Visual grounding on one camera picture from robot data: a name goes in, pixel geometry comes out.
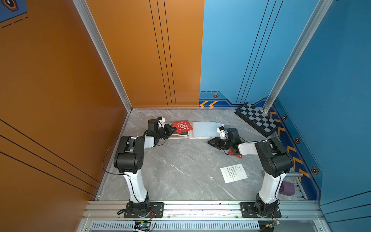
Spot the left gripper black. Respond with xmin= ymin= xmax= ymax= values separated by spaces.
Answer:
xmin=156 ymin=124 xmax=177 ymax=140

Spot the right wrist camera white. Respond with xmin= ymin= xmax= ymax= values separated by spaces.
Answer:
xmin=217 ymin=126 xmax=227 ymax=140

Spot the left circuit board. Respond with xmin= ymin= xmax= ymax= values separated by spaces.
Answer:
xmin=133 ymin=221 xmax=152 ymax=232

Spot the dark green card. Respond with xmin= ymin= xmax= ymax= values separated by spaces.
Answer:
xmin=172 ymin=131 xmax=189 ymax=137

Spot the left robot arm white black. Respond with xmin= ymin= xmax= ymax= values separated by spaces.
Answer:
xmin=113 ymin=118 xmax=177 ymax=218

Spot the aluminium corner post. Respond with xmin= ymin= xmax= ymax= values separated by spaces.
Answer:
xmin=262 ymin=0 xmax=333 ymax=114
xmin=73 ymin=0 xmax=132 ymax=113

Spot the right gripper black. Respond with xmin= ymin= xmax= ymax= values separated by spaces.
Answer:
xmin=207 ymin=137 xmax=233 ymax=150

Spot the left aluminium corner post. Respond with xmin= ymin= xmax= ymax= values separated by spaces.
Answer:
xmin=73 ymin=0 xmax=132 ymax=113

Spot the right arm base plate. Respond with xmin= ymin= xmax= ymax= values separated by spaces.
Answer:
xmin=240 ymin=202 xmax=282 ymax=218

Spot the right aluminium corner post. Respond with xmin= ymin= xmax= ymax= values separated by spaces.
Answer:
xmin=262 ymin=0 xmax=333 ymax=114

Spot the aluminium front rail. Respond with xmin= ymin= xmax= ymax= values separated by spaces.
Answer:
xmin=82 ymin=200 xmax=325 ymax=221

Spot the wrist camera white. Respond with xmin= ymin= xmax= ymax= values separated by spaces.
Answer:
xmin=217 ymin=126 xmax=227 ymax=140
xmin=157 ymin=117 xmax=165 ymax=128

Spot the purple box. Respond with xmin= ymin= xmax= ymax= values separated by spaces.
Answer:
xmin=279 ymin=181 xmax=295 ymax=196

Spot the white card small text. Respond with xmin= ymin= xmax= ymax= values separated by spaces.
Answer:
xmin=220 ymin=164 xmax=248 ymax=184

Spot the right circuit board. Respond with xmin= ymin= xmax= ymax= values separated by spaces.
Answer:
xmin=263 ymin=220 xmax=281 ymax=232

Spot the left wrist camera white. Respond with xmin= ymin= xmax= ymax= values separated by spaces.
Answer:
xmin=157 ymin=117 xmax=165 ymax=128

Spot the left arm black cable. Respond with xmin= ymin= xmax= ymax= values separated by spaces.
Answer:
xmin=102 ymin=138 xmax=125 ymax=176

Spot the red card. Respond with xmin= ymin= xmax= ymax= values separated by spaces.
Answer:
xmin=173 ymin=120 xmax=193 ymax=134
xmin=227 ymin=149 xmax=243 ymax=159

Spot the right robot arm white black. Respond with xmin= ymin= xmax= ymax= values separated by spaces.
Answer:
xmin=208 ymin=127 xmax=294 ymax=218

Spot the black white checkerboard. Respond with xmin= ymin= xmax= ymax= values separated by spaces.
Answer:
xmin=235 ymin=103 xmax=280 ymax=137

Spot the circuit board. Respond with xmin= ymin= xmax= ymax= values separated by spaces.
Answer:
xmin=263 ymin=220 xmax=281 ymax=232
xmin=133 ymin=221 xmax=152 ymax=232

